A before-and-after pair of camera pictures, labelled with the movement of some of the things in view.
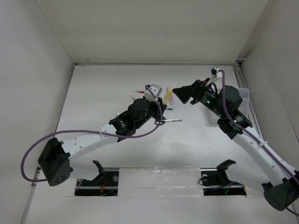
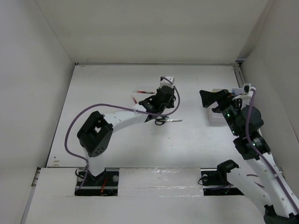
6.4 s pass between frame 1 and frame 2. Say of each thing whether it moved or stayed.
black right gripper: moved
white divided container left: stayed
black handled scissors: stayed
